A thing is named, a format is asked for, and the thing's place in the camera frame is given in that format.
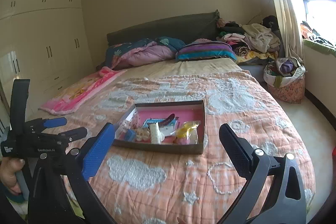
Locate yellow item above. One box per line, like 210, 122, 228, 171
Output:
175, 121, 201, 144

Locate white claw hair clip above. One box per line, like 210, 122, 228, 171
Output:
149, 123, 162, 144

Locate pink fluffy hair clip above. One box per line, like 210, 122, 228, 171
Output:
174, 137, 190, 145

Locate left hand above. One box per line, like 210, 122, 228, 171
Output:
1, 157, 25, 195

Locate pink cartoon blanket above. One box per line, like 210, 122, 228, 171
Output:
39, 67, 127, 115

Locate cream wardrobe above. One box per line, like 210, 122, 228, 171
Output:
1, 0, 94, 115

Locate pink dotted bow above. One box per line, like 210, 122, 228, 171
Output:
130, 111, 142, 130

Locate white pearl hair accessory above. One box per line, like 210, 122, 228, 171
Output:
135, 127, 151, 142

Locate floral fabric bag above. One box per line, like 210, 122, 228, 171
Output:
263, 57, 306, 103

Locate pink purple folded duvet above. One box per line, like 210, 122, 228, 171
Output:
105, 36, 186, 70

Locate dark box with pink lining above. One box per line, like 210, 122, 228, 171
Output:
113, 100, 206, 155

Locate blue printed packet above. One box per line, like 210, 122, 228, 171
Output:
142, 118, 178, 135

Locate brown curved hair clip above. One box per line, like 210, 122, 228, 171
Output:
159, 114, 175, 127

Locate pile of clothes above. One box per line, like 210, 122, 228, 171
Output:
217, 15, 284, 60

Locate clothes on window sill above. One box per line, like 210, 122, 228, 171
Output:
300, 20, 335, 50

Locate purple teal striped pillow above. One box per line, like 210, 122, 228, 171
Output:
175, 41, 237, 62

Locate cream curtain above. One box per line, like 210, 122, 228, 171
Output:
273, 0, 305, 63

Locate dark green headboard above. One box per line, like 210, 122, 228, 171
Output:
106, 10, 220, 46

